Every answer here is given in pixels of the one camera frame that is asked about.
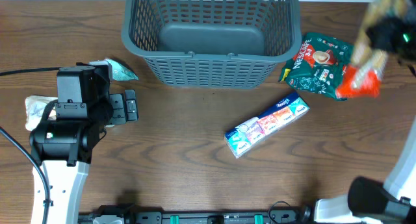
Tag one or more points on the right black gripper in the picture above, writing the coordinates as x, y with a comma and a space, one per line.
382, 30

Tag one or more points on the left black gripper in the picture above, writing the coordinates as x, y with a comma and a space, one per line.
132, 113

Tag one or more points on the small teal snack packet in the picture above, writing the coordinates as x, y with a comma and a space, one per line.
118, 72

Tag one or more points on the red spaghetti pasta packet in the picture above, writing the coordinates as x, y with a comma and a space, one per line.
364, 74

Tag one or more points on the green Nescafe coffee bag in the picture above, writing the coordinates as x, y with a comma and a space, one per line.
319, 65

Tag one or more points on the beige paper bag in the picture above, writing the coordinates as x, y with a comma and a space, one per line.
35, 105

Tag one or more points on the Kleenex tissue multipack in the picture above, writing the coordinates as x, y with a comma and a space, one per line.
257, 129

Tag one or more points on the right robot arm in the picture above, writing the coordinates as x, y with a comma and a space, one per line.
391, 201

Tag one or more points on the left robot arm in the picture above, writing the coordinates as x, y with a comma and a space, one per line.
62, 138

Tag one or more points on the grey plastic lattice basket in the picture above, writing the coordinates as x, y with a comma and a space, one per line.
212, 43

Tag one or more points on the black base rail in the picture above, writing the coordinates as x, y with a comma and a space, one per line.
129, 214

